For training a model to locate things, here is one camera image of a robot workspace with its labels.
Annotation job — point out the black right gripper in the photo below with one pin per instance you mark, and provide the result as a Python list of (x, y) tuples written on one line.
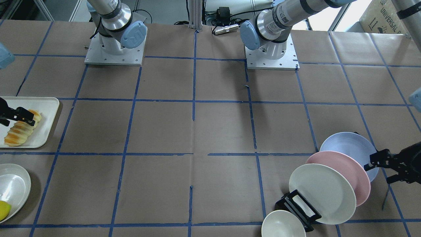
[(13, 113)]

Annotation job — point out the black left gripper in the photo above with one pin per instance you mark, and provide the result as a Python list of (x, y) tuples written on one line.
[(411, 162)]

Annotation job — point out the striped bread roll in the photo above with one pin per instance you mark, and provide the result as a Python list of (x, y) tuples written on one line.
[(19, 133)]

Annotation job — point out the blue plate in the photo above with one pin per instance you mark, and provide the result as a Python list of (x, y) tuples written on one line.
[(354, 145)]

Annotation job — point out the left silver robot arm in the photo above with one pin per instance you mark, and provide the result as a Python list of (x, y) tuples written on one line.
[(266, 38)]

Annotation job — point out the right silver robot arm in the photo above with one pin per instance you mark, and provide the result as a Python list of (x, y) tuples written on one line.
[(114, 19)]

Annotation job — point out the pink plate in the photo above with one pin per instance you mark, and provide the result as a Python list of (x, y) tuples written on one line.
[(348, 168)]

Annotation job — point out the cream plate with lemon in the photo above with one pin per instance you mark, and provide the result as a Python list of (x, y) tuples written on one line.
[(15, 187)]

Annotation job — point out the cream plate in rack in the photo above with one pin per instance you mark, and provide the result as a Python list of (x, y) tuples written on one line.
[(326, 190)]

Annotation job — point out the white rectangular tray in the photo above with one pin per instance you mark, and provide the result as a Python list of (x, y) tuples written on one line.
[(46, 106)]

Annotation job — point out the yellow lemon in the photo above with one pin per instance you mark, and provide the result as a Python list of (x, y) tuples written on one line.
[(5, 209)]

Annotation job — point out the black dish rack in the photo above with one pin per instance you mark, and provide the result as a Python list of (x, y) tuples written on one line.
[(288, 204)]

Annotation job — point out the cream bowl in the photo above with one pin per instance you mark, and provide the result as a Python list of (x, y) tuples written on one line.
[(281, 223)]

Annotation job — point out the cardboard box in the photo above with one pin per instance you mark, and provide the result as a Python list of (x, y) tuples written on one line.
[(380, 17)]

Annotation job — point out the silver cylinder on table edge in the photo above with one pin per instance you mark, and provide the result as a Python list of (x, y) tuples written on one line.
[(217, 31)]

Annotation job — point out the black power adapter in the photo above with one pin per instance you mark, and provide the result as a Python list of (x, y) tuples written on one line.
[(223, 13)]

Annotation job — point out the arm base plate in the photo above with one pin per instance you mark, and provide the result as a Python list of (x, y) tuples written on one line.
[(280, 56), (105, 51)]

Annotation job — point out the aluminium frame post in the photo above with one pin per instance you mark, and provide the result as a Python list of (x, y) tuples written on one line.
[(195, 14)]

